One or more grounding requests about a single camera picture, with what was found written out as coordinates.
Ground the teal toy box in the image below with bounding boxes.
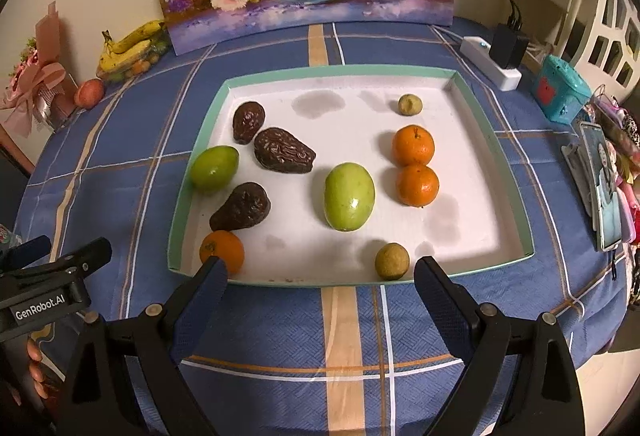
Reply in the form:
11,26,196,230
530,55,592,125

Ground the blue plaid tablecloth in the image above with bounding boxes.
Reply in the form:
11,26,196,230
12,18,629,436

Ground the black power adapter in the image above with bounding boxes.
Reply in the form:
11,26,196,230
489,23,529,70

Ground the red apple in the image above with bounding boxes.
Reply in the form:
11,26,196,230
74,78,105,110

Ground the yellow banana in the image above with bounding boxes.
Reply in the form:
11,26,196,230
98,40,151,74
102,20,165,54

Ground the orange mandarin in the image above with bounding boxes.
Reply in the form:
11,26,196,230
396,164,439,208

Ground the person's left hand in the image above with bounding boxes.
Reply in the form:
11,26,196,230
6,335,49,401

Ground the lower yellow banana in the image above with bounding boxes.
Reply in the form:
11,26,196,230
98,40,151,74

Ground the clear plastic fruit tray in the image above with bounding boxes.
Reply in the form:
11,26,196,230
96,31,171,83

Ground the phone in blue case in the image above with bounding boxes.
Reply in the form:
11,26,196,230
577,122,622,252

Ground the upper yellow banana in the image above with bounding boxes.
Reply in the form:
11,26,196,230
102,20,165,54

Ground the white tray with teal rim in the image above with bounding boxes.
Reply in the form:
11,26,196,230
167,64,535,288

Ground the dark dried date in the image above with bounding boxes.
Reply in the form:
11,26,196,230
254,127,316,174
209,182,271,231
232,101,266,144

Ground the small orange with stem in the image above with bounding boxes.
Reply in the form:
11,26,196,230
198,230,245,276

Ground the tan longan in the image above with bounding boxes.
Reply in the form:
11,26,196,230
374,242,410,281
397,94,423,116

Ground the white power strip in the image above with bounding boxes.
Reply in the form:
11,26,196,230
460,36,522,92

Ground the pile of colourful trinkets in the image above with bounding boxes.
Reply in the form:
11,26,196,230
561,88,639,307

